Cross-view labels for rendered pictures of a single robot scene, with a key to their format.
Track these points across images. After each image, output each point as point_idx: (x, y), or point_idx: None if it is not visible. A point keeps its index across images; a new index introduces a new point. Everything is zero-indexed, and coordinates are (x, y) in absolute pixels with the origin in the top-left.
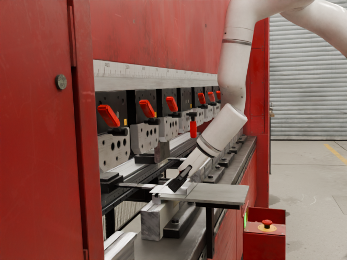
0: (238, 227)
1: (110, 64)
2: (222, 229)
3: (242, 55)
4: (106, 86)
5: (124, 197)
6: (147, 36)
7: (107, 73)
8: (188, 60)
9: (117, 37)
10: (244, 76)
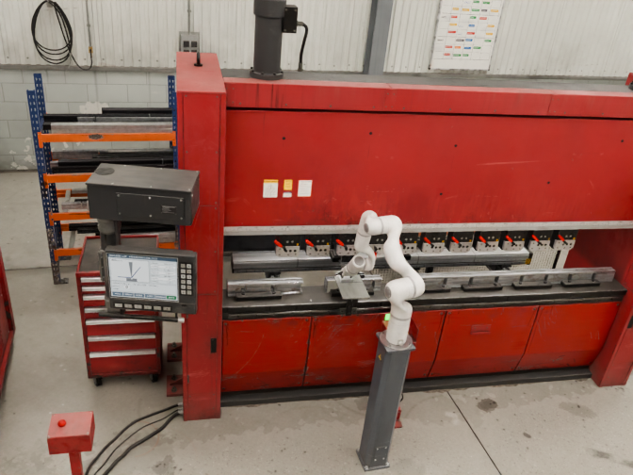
0: (453, 335)
1: (290, 226)
2: None
3: (359, 239)
4: (285, 233)
5: None
6: (326, 214)
7: (287, 229)
8: None
9: (297, 218)
10: (360, 248)
